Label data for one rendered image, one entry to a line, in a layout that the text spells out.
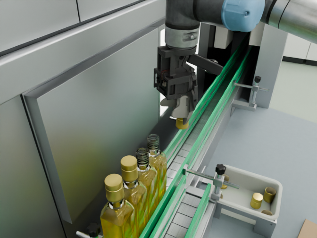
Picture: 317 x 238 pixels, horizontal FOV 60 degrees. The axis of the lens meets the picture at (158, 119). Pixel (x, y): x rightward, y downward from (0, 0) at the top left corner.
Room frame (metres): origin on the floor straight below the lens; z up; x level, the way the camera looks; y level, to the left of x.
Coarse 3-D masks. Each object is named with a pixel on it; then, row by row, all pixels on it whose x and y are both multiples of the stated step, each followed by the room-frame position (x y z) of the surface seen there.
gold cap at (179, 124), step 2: (176, 118) 0.62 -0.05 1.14; (178, 118) 0.61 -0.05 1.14; (180, 118) 0.60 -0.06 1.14; (182, 118) 0.60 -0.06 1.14; (176, 120) 0.61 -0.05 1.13; (178, 120) 0.61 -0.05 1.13; (180, 120) 0.60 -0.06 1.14; (182, 120) 0.60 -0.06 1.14; (176, 122) 0.61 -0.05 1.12; (178, 122) 0.61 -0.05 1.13; (180, 122) 0.60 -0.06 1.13; (182, 122) 0.60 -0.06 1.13; (188, 122) 0.61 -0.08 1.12; (176, 124) 0.61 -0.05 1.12; (178, 124) 0.61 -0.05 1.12; (180, 124) 0.60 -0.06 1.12; (182, 124) 0.60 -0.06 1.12; (186, 124) 0.61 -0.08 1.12; (188, 124) 0.62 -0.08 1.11; (176, 126) 0.61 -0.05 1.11; (178, 126) 0.61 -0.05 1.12; (180, 126) 0.60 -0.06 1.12; (182, 126) 0.60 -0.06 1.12; (184, 126) 0.60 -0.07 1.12; (186, 126) 0.61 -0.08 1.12; (178, 128) 0.61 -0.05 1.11; (180, 128) 0.60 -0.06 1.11; (182, 128) 0.60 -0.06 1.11; (184, 128) 0.60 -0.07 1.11
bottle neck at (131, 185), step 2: (124, 180) 0.41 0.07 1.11; (134, 180) 0.41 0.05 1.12; (136, 180) 0.42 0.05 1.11; (124, 182) 0.41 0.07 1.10; (126, 182) 0.41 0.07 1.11; (128, 182) 0.41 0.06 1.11; (130, 182) 0.41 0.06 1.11; (132, 182) 0.41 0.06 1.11; (134, 182) 0.41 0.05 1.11; (136, 182) 0.42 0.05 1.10; (124, 184) 0.41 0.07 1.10; (126, 184) 0.41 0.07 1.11; (128, 184) 0.41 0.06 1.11; (130, 184) 0.41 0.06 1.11; (132, 184) 0.41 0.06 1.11; (134, 184) 0.41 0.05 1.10; (136, 184) 0.41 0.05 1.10; (126, 186) 0.41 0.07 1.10; (128, 186) 0.41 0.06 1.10; (130, 186) 0.41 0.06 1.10; (132, 186) 0.41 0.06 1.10; (134, 186) 0.41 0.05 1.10; (128, 188) 0.41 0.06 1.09; (130, 188) 0.41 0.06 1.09; (132, 188) 0.41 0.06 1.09
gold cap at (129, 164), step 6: (126, 156) 0.43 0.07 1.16; (132, 156) 0.43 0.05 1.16; (126, 162) 0.41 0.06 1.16; (132, 162) 0.41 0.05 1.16; (126, 168) 0.40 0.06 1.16; (132, 168) 0.40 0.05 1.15; (126, 174) 0.40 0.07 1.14; (132, 174) 0.40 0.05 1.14; (126, 180) 0.40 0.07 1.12; (132, 180) 0.40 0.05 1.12
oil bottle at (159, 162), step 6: (150, 156) 0.51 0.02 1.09; (156, 156) 0.51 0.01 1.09; (162, 156) 0.52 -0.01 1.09; (150, 162) 0.50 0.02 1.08; (156, 162) 0.50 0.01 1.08; (162, 162) 0.51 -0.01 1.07; (156, 168) 0.49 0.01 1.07; (162, 168) 0.51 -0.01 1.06; (162, 174) 0.51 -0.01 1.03; (162, 180) 0.51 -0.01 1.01; (162, 186) 0.51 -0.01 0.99; (162, 192) 0.51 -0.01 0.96
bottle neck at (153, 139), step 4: (148, 136) 0.53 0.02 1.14; (152, 136) 0.53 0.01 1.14; (156, 136) 0.53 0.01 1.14; (148, 140) 0.51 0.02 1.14; (152, 140) 0.51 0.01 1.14; (156, 140) 0.51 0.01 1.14; (148, 144) 0.52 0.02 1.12; (152, 144) 0.51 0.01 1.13; (156, 144) 0.51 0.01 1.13; (148, 148) 0.51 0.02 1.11; (152, 148) 0.51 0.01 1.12; (156, 148) 0.51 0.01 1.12; (152, 152) 0.51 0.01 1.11; (156, 152) 0.51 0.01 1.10
